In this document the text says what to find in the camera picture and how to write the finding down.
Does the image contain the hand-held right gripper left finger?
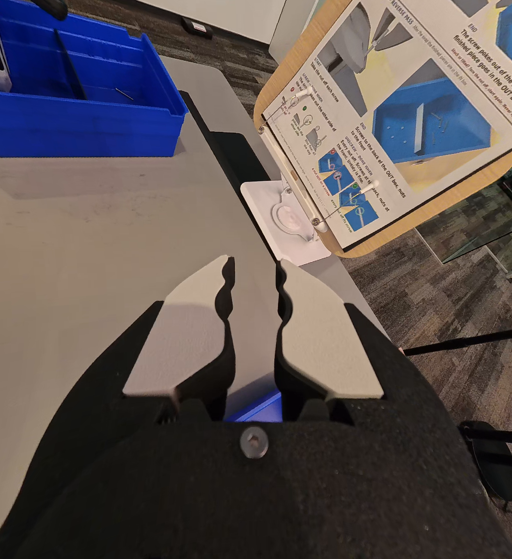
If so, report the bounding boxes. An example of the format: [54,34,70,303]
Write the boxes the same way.
[122,254,237,413]

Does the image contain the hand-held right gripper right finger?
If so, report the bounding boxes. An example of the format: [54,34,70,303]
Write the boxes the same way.
[275,260,385,415]

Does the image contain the black metal bar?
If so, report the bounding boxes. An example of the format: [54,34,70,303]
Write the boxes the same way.
[403,327,512,356]

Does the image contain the black floor box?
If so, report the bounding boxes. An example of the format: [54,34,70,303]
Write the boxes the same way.
[182,17,214,39]

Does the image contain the white stand base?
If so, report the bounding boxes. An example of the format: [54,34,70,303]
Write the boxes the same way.
[240,127,333,267]

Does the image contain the glass partition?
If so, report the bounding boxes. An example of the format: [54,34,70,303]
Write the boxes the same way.
[415,146,512,280]

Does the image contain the black round stand base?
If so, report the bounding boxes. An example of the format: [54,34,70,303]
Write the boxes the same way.
[458,420,512,503]

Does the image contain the dark table cable cover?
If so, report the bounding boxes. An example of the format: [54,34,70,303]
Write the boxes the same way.
[212,130,272,185]

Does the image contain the black cable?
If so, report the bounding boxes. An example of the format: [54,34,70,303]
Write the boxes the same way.
[469,429,512,447]

